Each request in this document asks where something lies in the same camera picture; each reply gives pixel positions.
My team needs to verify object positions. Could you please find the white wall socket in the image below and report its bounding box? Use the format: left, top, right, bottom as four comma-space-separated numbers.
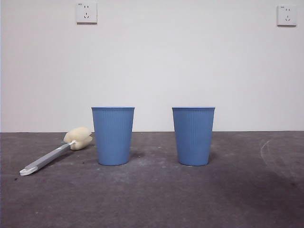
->
277, 5, 297, 27
76, 2, 98, 24

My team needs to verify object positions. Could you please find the blue ribbed plastic cup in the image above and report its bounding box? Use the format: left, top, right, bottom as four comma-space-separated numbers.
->
171, 106, 216, 167
91, 106, 135, 166

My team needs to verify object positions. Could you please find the sponge cup brush grey handle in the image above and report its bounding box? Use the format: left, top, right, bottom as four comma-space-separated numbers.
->
19, 127, 93, 177

